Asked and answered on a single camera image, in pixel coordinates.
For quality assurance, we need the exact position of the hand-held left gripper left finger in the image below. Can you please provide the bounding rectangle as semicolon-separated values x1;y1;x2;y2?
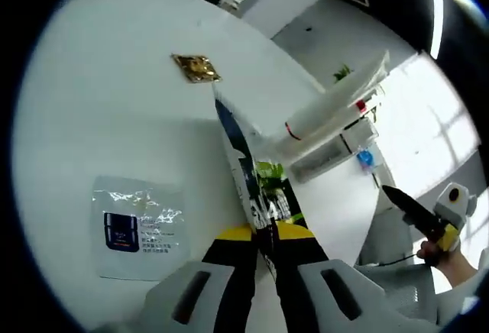
144;225;257;333

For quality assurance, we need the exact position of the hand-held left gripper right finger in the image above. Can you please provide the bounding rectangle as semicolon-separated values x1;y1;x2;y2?
271;221;390;333

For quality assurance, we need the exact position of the small white skincare pump bottle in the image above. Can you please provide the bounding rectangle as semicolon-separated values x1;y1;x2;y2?
289;117;380;183

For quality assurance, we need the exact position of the clear plastic sample sachet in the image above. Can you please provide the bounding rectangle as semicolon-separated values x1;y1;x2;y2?
91;174;186;281

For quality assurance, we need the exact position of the green black skincare packet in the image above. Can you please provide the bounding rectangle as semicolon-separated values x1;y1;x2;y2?
211;83;309;283

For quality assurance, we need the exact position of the red collar skincare pump bottle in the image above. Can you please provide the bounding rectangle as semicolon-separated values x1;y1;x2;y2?
301;94;383;143

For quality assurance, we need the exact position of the white skincare tube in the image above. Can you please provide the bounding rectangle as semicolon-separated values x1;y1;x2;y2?
284;50;391;142

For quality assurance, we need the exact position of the gold foil skincare sachet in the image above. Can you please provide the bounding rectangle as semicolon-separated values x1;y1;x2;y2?
170;53;222;84

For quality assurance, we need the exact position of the person's right hand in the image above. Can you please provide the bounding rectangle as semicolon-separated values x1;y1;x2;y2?
416;240;481;285

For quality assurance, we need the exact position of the blue plastic packet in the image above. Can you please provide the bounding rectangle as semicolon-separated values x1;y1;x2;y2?
357;149;377;173

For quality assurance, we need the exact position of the grey mesh chair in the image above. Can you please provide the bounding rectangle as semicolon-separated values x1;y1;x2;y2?
355;202;440;311

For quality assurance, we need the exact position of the large bright window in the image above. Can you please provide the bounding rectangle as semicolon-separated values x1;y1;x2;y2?
381;53;483;196

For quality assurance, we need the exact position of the green potted plant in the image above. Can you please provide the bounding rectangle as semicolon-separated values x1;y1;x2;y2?
332;63;352;84

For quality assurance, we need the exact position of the ceiling light strip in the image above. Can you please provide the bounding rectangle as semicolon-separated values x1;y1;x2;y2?
427;0;445;58

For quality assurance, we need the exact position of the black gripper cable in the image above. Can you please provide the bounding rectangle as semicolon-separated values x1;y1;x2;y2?
376;254;420;268

